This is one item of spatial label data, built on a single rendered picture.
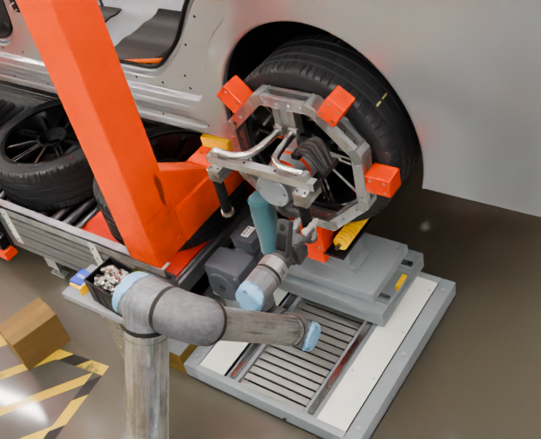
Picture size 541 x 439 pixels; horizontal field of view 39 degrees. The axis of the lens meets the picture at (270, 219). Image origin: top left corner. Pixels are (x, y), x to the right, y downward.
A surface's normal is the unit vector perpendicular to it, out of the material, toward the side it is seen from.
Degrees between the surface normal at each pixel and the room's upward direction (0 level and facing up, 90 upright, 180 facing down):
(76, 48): 90
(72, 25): 90
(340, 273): 0
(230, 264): 0
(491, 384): 0
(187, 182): 90
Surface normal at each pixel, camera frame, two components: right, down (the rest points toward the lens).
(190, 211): 0.82, 0.25
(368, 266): -0.19, -0.73
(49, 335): 0.66, 0.40
